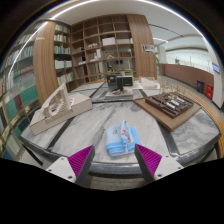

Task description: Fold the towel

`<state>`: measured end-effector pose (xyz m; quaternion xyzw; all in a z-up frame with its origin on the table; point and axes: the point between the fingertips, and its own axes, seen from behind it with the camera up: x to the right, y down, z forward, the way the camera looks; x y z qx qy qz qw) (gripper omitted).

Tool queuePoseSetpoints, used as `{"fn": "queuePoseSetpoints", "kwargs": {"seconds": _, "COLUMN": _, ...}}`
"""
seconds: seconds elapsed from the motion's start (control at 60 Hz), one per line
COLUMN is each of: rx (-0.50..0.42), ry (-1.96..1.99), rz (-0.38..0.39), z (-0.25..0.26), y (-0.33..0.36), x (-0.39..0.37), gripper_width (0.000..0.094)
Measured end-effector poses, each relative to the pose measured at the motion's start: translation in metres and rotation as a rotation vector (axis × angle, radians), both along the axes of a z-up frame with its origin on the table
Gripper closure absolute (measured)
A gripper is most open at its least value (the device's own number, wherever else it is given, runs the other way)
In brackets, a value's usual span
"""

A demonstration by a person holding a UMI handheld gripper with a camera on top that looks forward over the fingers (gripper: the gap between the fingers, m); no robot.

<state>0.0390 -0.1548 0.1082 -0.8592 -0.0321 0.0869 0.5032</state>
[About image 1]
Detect beige architectural model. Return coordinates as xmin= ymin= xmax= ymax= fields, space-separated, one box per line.
xmin=29 ymin=83 xmax=93 ymax=136

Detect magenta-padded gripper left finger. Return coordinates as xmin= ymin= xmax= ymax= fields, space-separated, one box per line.
xmin=45 ymin=144 xmax=96 ymax=188

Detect black box model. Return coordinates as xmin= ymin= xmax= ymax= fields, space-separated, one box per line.
xmin=106 ymin=73 xmax=134 ymax=93

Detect small white architectural model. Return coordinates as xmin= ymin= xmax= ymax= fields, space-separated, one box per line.
xmin=138 ymin=76 xmax=161 ymax=90

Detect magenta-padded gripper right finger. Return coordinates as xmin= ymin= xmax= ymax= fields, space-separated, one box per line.
xmin=133 ymin=144 xmax=183 ymax=186

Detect white wall poster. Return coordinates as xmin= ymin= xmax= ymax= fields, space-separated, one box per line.
xmin=140 ymin=43 xmax=156 ymax=54

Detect dark brown model on wooden board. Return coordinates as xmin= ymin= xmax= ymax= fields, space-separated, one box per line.
xmin=133 ymin=91 xmax=203 ymax=132

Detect wooden shelf unit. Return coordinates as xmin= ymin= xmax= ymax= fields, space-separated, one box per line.
xmin=71 ymin=14 xmax=138 ymax=84

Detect dark bookshelf with books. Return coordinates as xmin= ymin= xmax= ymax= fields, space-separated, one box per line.
xmin=53 ymin=22 xmax=76 ymax=91

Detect light blue printed towel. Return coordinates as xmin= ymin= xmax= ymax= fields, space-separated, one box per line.
xmin=104 ymin=119 xmax=143 ymax=158

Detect long bookshelf with teal books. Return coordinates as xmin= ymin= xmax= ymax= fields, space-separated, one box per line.
xmin=0 ymin=21 xmax=44 ymax=161

